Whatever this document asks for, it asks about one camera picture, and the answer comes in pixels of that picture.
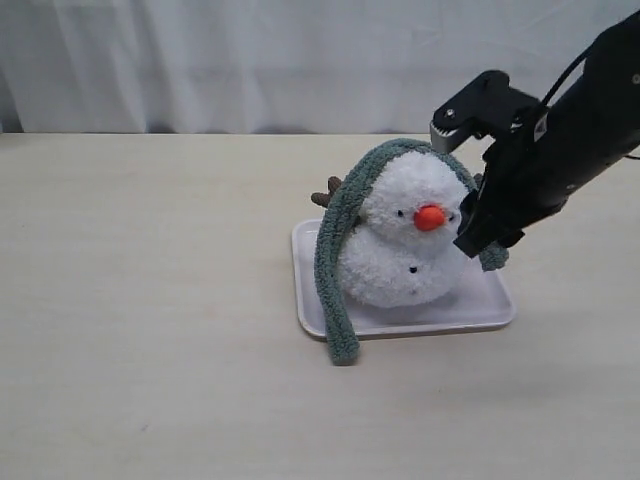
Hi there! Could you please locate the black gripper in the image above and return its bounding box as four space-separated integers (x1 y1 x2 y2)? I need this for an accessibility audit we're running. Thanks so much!
454 107 595 258

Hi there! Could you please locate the white plush snowman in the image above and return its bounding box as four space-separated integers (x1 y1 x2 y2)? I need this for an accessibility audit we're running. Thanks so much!
309 149 484 309

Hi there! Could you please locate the green fuzzy scarf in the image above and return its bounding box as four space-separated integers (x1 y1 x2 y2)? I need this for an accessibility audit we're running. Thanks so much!
312 138 511 369

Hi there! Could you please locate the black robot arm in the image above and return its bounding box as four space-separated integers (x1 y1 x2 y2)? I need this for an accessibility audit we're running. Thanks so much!
454 12 639 258

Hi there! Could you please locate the white square tray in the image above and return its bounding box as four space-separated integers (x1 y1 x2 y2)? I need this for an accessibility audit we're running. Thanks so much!
291 219 517 341

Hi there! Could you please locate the white curtain backdrop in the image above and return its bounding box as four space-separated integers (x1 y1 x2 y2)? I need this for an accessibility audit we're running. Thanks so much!
1 1 639 134

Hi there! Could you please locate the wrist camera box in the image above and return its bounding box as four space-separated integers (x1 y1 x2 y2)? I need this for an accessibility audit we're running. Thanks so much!
430 70 540 153

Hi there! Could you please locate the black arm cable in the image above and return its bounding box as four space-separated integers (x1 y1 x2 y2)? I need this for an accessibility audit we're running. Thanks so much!
542 42 596 109

